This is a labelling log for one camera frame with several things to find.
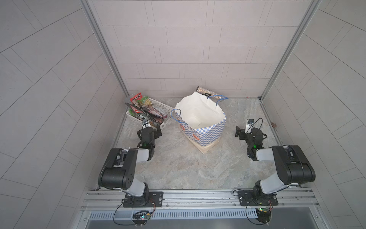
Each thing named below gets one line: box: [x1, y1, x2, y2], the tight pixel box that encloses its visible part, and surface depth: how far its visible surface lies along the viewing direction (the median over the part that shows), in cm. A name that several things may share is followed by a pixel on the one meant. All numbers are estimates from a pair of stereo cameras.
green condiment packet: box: [137, 95, 150, 105], surface depth 104 cm
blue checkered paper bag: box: [170, 91, 228, 155], surface depth 84 cm
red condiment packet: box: [129, 92, 143, 103], surface depth 101 cm
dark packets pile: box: [125, 94, 168, 124], surface depth 96 cm
